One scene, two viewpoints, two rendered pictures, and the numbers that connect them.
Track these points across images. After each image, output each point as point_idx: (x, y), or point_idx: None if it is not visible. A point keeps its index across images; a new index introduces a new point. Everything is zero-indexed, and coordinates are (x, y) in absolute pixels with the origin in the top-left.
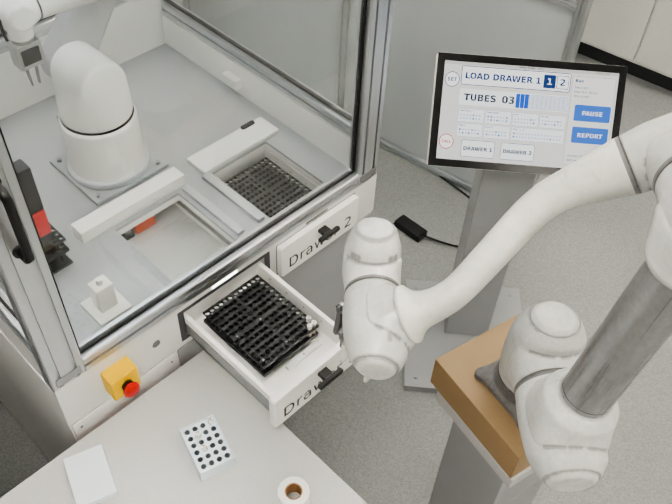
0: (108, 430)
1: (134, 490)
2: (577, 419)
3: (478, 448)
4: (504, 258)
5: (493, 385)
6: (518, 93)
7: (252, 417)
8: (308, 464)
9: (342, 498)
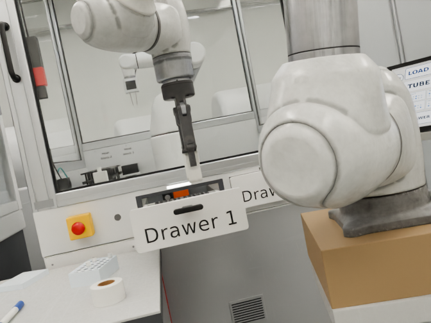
0: (62, 268)
1: (33, 288)
2: (288, 64)
3: (324, 300)
4: None
5: (337, 211)
6: None
7: (144, 266)
8: (147, 286)
9: (144, 304)
